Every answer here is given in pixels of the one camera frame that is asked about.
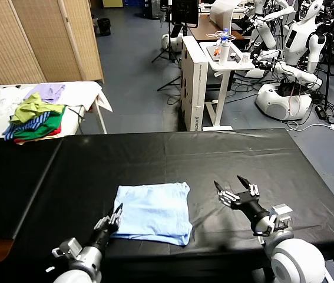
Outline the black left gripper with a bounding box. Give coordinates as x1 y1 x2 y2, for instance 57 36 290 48
91 203 123 251

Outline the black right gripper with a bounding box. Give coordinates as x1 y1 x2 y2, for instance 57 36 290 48
213 175 270 222

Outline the light blue t-shirt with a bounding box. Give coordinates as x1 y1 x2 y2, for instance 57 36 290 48
111 182 193 247

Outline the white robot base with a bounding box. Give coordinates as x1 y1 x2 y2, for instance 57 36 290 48
160 32 184 51

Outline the black plastic table cover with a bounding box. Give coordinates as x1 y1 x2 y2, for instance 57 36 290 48
13 129 334 266

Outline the white humanoid robot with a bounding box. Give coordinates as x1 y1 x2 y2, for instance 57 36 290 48
245 0 296 50
254 0 327 120

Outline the red garment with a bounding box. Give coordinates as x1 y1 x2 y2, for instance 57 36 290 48
14 123 63 144

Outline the white standing desk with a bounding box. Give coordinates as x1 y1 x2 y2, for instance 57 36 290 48
199 41 256 132

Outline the cream folded garment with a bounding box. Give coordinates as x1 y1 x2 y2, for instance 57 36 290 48
15 134 64 146

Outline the tall white cardboard box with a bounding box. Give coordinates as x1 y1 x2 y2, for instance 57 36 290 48
181 35 209 132

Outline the black power adapter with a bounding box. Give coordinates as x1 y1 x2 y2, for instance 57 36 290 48
315 105 329 120

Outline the blue striped garment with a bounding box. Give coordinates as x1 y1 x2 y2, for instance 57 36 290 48
2 111 52 142

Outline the cream draped cloth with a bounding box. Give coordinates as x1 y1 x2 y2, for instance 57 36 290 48
64 81 114 113

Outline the lime green garment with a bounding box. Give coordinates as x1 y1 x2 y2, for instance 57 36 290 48
10 93 65 124

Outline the white tumbler bottle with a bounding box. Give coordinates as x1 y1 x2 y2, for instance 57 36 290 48
219 41 232 66

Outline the lavender garment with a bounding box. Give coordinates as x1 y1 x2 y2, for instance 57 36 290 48
22 83 67 104

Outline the black pole stand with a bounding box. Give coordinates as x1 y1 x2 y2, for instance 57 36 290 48
323 32 334 110

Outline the clear water bottle blue cap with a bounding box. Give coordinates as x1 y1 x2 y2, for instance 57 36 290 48
220 28 232 44

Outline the black tripod stand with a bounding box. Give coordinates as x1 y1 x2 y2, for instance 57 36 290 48
151 0 182 64

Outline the brown desk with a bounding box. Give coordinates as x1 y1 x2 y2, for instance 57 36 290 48
189 14 252 41

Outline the white curved machine cover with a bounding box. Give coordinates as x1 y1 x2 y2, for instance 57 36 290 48
209 0 243 29

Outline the black monitor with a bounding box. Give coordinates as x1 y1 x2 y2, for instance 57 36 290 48
171 0 200 29

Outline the black waste bin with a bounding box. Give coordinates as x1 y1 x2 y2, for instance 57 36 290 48
96 18 112 37

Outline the bamboo folding screen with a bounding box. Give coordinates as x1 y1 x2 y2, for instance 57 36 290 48
0 0 105 86

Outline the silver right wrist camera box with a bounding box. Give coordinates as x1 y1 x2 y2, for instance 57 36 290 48
269 204 293 229

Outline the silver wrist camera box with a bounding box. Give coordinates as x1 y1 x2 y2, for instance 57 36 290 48
51 238 82 259
269 204 293 229

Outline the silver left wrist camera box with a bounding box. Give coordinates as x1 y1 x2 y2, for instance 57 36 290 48
51 238 82 259

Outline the white power cable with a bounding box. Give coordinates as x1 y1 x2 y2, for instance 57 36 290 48
286 120 332 132

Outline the black cable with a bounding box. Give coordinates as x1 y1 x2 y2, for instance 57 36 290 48
67 104 85 135

